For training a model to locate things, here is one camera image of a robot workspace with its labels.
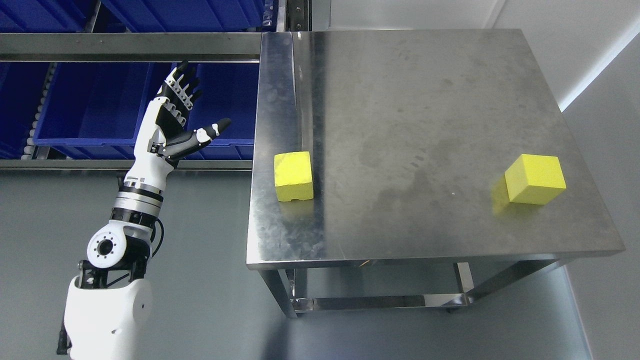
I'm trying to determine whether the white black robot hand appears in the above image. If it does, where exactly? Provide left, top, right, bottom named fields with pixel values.
left=125, top=60, right=232, bottom=182

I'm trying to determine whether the yellow foam block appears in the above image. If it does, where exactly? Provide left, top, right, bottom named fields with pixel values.
left=503, top=153, right=567, bottom=205
left=273, top=151, right=314, bottom=202

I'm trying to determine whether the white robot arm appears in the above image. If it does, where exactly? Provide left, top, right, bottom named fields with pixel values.
left=55, top=61, right=231, bottom=360

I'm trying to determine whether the blue bin upper middle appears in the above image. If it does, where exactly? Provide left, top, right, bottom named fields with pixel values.
left=102, top=0, right=265, bottom=33

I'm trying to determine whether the metal roller shelf rack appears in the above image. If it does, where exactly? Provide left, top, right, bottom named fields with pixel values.
left=0, top=0, right=313, bottom=172

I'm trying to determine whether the large blue plastic bin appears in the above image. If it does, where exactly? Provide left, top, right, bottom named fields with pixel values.
left=33, top=63, right=259, bottom=161

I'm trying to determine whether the blue bin far left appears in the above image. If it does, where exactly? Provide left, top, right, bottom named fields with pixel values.
left=0, top=62, right=50, bottom=160

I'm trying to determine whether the blue bin upper left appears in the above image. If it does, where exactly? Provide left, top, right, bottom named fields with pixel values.
left=0, top=0, right=96, bottom=34

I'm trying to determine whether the stainless steel table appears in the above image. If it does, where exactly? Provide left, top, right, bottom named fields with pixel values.
left=246, top=29, right=626, bottom=319

